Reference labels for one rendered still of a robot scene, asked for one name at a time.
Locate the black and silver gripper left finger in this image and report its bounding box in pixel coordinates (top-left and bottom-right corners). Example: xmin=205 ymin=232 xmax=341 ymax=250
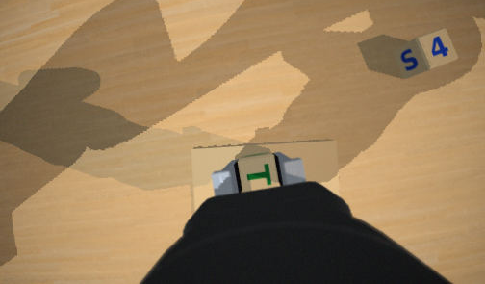
xmin=211 ymin=159 xmax=242 ymax=196

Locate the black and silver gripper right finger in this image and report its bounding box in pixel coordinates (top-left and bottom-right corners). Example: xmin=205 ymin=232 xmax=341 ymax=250
xmin=272 ymin=152 xmax=306 ymax=186

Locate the tan flat mat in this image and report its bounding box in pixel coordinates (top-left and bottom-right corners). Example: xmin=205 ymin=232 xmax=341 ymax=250
xmin=191 ymin=141 xmax=340 ymax=211

